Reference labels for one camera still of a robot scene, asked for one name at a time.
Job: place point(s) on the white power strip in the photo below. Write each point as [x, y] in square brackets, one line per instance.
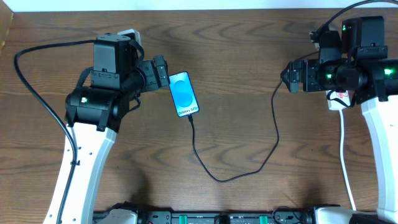
[338, 100]

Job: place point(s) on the blue Galaxy smartphone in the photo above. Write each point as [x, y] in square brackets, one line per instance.
[183, 94]

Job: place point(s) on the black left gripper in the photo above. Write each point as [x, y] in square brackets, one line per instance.
[159, 73]

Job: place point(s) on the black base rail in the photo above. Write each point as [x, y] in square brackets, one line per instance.
[127, 212]

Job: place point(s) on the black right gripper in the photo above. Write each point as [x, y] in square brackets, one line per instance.
[296, 76]

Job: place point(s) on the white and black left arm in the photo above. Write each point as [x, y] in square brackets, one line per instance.
[94, 111]

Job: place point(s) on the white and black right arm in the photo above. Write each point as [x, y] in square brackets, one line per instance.
[355, 59]

